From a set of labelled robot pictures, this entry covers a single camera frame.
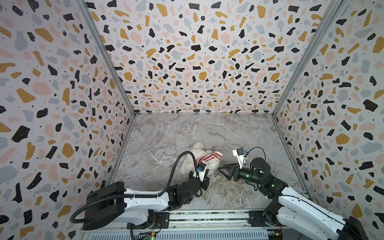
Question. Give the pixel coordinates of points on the white ribbed vent strip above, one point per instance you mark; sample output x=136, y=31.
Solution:
x=191, y=235

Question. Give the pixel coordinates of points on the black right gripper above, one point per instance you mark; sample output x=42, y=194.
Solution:
x=233, y=172

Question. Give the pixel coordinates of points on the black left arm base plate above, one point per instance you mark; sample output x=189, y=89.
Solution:
x=156, y=220

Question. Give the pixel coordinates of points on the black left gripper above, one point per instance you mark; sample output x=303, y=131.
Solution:
x=206, y=184

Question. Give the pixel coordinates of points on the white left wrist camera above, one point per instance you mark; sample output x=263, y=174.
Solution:
x=201, y=172

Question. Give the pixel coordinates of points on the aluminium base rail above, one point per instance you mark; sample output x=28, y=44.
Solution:
x=201, y=220

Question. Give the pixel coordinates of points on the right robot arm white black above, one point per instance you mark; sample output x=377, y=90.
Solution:
x=291, y=209

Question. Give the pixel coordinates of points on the red white striped knit sweater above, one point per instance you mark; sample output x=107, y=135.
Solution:
x=211, y=158

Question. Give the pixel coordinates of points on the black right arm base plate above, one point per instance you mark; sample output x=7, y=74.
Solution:
x=263, y=219

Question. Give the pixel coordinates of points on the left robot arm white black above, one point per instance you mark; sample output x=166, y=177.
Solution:
x=117, y=203

